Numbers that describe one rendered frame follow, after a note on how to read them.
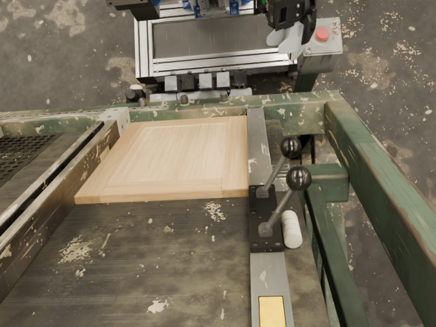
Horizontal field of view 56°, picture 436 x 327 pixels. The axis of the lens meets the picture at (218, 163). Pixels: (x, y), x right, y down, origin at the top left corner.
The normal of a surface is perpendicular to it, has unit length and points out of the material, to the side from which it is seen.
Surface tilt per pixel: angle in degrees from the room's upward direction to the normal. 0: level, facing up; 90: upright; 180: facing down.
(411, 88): 0
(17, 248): 90
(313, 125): 32
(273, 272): 58
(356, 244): 0
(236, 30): 0
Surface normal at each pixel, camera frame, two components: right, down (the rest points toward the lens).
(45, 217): 0.99, -0.05
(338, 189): -0.06, 0.42
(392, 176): -0.08, -0.91
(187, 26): -0.09, -0.13
